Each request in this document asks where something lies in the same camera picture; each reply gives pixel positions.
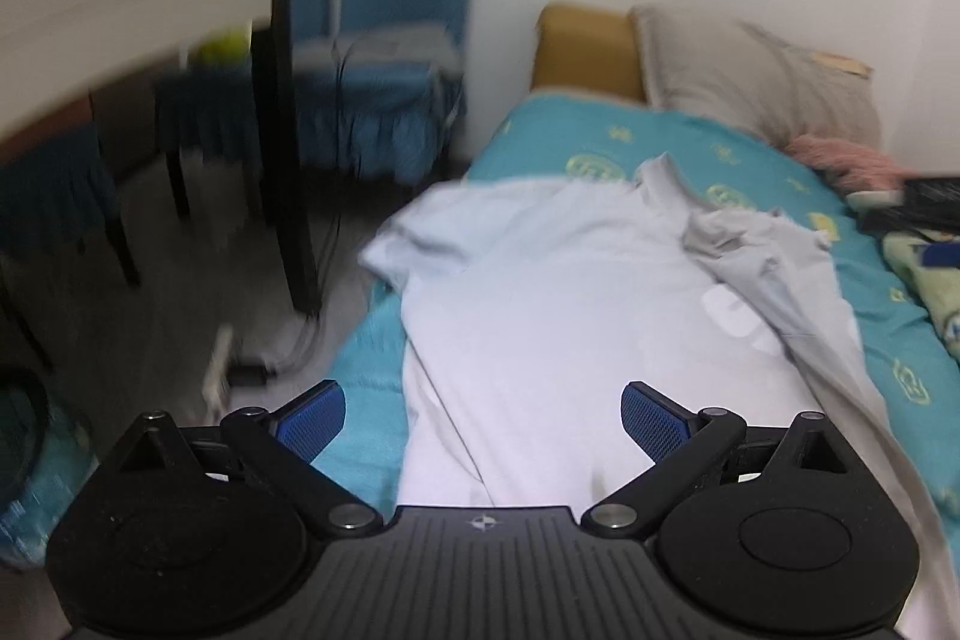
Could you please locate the light grey t-shirt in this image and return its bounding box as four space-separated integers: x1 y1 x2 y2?
359 156 958 638

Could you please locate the green cartoon fleece blanket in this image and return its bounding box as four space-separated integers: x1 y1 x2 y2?
882 232 960 359

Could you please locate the black power adapter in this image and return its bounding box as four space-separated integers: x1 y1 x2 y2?
224 360 277 388

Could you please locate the pink fluffy blanket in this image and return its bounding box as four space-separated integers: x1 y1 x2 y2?
784 135 916 195

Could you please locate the white power strip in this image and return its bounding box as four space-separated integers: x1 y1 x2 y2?
202 323 235 425

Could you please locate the grey pillow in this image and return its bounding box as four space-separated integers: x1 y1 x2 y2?
630 3 882 149

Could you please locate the black rimmed waste bin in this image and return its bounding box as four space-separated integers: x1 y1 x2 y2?
0 362 98 572

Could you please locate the teal patterned bed sheet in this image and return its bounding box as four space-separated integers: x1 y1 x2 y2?
316 92 958 520

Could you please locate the mustard yellow headboard cushion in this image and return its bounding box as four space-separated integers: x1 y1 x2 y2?
530 2 646 104

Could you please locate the green plush toy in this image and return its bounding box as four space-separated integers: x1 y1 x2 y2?
189 29 251 68

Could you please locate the grey cloth on chair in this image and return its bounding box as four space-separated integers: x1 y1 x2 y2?
293 23 464 78

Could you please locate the blue covered chair near bed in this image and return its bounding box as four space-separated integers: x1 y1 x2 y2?
290 0 469 187

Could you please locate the white desk with black legs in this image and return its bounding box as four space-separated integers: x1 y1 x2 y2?
0 0 324 316

